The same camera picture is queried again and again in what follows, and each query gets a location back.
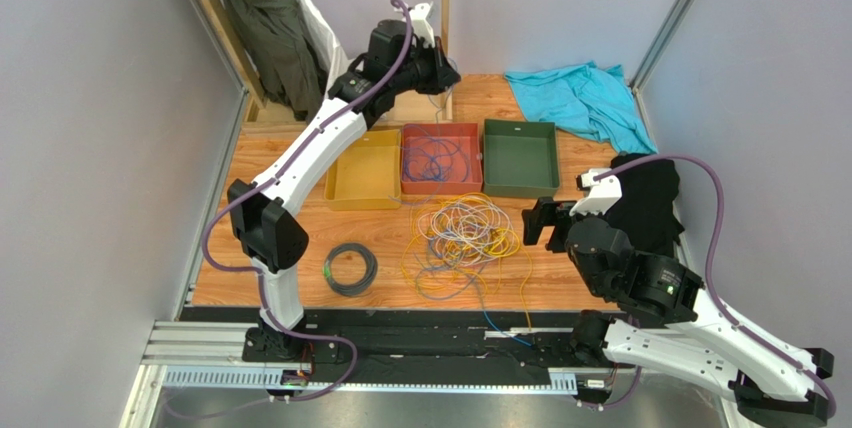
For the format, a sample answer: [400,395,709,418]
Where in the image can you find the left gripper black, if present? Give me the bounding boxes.
[390,38,460,97]

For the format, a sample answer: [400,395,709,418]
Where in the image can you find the blue cable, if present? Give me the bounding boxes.
[389,54,461,206]
[401,127,475,186]

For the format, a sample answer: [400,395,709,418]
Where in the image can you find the white cable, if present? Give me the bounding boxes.
[415,194,512,265]

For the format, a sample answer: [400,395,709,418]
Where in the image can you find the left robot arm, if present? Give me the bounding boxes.
[227,20,460,333]

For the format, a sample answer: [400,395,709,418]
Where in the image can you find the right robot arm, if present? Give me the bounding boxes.
[522,197,834,427]

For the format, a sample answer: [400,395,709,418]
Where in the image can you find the green plastic bin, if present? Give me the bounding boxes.
[482,119,561,199]

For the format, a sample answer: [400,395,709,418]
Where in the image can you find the red plastic bin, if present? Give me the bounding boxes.
[401,123,484,196]

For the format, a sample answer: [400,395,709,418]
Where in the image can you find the black cloth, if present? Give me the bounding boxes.
[604,160,684,257]

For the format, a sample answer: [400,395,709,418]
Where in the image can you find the white cloth hanging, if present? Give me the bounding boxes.
[296,0,350,93]

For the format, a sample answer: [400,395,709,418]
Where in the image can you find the cyan cloth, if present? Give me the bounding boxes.
[504,61,658,155]

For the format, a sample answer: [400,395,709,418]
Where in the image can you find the yellow plastic bin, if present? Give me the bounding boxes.
[324,129,402,211]

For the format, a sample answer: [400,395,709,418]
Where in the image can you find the olive green cloth hanging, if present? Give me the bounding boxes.
[223,0,327,122]

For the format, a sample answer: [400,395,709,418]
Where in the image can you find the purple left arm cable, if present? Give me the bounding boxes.
[199,0,415,342]

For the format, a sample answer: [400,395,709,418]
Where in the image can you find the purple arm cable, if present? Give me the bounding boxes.
[592,152,839,419]
[199,0,415,342]

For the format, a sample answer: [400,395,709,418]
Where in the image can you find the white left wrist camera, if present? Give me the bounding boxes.
[405,2,435,48]

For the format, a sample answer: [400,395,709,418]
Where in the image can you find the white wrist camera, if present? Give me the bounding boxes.
[405,2,435,48]
[570,168,622,216]

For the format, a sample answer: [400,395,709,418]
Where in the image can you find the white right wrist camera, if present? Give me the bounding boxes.
[570,168,622,216]

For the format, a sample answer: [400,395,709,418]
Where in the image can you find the yellow cable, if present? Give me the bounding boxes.
[395,190,534,332]

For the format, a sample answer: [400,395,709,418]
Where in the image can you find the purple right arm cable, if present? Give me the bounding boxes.
[592,152,839,419]

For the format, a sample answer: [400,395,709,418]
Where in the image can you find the grey coiled cable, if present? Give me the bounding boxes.
[322,242,379,298]

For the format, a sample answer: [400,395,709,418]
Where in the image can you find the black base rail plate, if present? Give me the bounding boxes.
[242,308,613,386]

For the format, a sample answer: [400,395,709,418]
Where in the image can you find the aluminium frame rail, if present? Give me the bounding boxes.
[119,320,760,428]

